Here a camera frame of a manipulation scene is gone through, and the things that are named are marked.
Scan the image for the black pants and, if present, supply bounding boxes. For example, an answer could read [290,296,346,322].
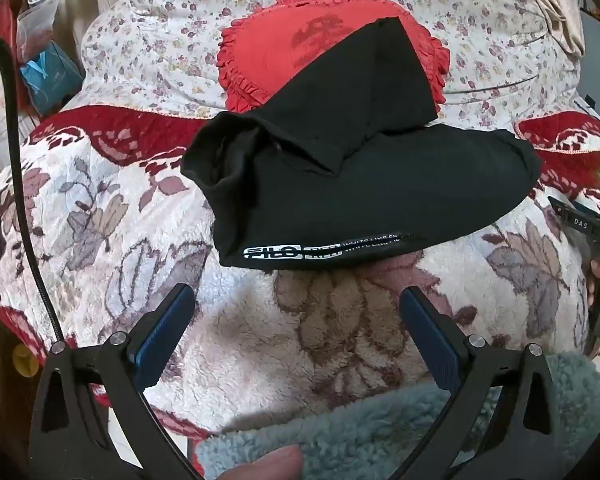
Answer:
[180,16,543,272]

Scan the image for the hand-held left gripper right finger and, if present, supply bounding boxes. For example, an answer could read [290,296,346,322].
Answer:
[399,287,571,480]

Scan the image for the red ruffled round pillow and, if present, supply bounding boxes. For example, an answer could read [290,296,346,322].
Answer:
[217,0,451,113]

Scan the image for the person's left hand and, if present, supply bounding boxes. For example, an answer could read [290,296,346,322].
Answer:
[219,444,303,480]

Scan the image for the red and white plush blanket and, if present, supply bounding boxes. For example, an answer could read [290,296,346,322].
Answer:
[0,105,600,441]

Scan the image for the clear plastic bag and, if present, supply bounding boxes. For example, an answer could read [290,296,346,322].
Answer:
[16,0,88,51]

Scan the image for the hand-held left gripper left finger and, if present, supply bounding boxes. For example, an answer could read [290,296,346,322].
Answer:
[27,282,201,480]

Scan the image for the white floral quilt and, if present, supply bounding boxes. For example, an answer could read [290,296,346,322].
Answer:
[80,0,588,121]

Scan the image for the black cable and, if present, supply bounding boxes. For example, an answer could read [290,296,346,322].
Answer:
[0,35,63,346]

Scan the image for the beige cloth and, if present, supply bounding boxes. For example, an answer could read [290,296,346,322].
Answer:
[522,0,588,58]

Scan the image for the blue plastic bag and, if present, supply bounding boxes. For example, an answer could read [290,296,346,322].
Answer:
[19,42,83,116]

